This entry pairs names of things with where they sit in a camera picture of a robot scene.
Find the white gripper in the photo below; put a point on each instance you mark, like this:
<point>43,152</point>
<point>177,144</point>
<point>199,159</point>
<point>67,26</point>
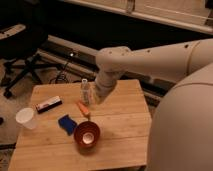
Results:
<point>101,93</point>

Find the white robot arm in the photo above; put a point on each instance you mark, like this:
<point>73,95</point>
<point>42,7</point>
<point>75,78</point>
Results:
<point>181,134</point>

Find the clear plastic bottle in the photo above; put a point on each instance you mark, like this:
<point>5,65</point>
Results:
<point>85,92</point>

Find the orange carrot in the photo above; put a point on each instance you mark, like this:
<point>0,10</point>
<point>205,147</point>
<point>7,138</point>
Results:
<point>85,111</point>

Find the brown bowl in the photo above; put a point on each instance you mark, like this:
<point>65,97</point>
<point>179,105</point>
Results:
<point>87,134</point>

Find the blue sponge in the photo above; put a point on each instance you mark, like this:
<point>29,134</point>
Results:
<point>67,124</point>

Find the wooden table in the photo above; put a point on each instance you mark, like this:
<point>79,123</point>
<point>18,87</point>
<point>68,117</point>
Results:
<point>121,140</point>

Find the black office chair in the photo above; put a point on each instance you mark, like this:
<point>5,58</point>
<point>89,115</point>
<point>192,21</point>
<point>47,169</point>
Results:
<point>18,46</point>

